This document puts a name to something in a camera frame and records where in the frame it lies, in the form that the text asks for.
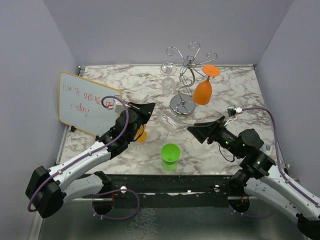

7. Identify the orange plastic wine glass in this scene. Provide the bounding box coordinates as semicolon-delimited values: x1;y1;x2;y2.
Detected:
192;65;220;105

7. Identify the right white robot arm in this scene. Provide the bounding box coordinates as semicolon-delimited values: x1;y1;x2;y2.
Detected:
187;117;320;240

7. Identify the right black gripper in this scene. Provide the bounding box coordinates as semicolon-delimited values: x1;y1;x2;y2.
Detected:
187;115;244;159

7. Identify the clear glass hanging on rack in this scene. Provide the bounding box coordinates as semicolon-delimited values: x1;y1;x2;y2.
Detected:
160;62;177;96

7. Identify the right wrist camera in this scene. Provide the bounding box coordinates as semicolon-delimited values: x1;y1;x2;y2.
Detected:
226;105;243;119

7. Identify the small whiteboard yellow frame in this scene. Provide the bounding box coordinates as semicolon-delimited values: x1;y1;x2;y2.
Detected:
58;71;123;136

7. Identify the green plastic wine glass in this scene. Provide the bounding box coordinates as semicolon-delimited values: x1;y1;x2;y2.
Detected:
160;143;181;172

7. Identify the clear wine glass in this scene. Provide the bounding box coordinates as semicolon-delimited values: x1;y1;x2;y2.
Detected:
127;142;137;153
142;94;181;131

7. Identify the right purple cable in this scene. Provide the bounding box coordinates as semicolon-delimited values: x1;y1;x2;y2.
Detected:
239;106;320;208

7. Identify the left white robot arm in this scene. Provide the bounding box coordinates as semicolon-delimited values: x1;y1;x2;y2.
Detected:
25;102;156;219

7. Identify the chrome wine glass rack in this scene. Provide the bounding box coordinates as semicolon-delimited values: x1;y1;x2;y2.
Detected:
166;41;218;117

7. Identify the yellow plastic wine glass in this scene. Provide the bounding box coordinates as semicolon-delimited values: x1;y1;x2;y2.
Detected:
134;124;148;143

